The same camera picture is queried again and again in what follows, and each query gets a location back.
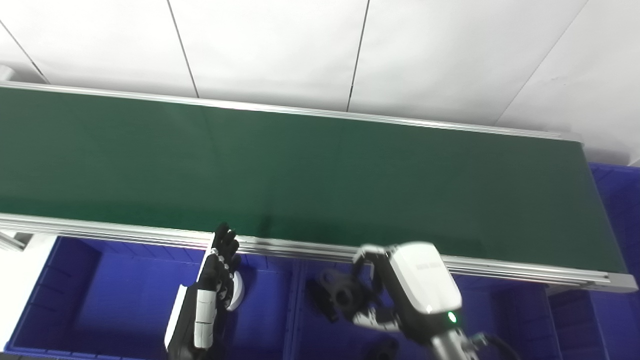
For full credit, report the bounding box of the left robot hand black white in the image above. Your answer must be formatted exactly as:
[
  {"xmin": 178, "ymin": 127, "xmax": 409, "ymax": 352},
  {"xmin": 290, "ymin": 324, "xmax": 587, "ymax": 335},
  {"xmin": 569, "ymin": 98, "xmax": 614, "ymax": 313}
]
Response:
[{"xmin": 164, "ymin": 222, "xmax": 242, "ymax": 360}]

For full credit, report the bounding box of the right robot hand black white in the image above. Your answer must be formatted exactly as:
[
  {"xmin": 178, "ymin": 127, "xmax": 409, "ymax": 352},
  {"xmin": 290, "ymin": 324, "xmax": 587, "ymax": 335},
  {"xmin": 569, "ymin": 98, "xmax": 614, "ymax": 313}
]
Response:
[{"xmin": 351, "ymin": 241, "xmax": 463, "ymax": 348}]

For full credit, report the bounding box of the black flange part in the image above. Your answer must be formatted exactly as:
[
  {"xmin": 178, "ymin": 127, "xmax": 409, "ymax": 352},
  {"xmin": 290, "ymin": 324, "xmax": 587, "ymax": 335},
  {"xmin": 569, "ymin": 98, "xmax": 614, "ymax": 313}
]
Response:
[{"xmin": 320, "ymin": 268, "xmax": 387, "ymax": 322}]

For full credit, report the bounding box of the white plastic part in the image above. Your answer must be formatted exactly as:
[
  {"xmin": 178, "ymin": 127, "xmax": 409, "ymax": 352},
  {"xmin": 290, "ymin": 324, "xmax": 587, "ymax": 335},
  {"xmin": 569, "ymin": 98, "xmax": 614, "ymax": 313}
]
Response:
[{"xmin": 227, "ymin": 272, "xmax": 246, "ymax": 311}]

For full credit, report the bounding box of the black round part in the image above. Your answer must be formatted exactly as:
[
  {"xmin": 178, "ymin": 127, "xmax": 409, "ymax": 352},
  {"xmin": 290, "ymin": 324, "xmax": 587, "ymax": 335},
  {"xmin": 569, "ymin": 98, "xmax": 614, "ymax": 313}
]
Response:
[{"xmin": 364, "ymin": 337, "xmax": 401, "ymax": 360}]

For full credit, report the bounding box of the green conveyor belt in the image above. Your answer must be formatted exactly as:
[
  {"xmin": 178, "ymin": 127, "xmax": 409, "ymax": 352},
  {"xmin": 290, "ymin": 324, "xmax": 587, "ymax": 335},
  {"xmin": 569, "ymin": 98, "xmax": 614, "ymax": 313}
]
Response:
[
  {"xmin": 0, "ymin": 87, "xmax": 628, "ymax": 275},
  {"xmin": 0, "ymin": 64, "xmax": 639, "ymax": 293}
]

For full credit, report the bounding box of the blue plastic bin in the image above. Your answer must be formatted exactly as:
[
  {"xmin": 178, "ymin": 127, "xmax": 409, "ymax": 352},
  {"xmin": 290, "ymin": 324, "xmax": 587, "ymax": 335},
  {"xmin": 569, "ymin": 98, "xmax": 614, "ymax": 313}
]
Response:
[
  {"xmin": 2, "ymin": 235, "xmax": 301, "ymax": 360},
  {"xmin": 547, "ymin": 162, "xmax": 640, "ymax": 360},
  {"xmin": 282, "ymin": 259, "xmax": 568, "ymax": 360}
]

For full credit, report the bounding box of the black T-shaped part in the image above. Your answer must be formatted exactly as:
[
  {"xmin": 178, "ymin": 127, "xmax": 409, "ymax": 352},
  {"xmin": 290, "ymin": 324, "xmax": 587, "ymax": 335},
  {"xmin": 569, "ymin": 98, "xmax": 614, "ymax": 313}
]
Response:
[{"xmin": 306, "ymin": 279, "xmax": 335, "ymax": 323}]

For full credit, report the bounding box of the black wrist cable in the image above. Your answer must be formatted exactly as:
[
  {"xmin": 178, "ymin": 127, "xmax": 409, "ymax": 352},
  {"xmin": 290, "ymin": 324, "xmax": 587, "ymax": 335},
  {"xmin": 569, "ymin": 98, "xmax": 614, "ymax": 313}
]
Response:
[{"xmin": 471, "ymin": 332, "xmax": 522, "ymax": 360}]

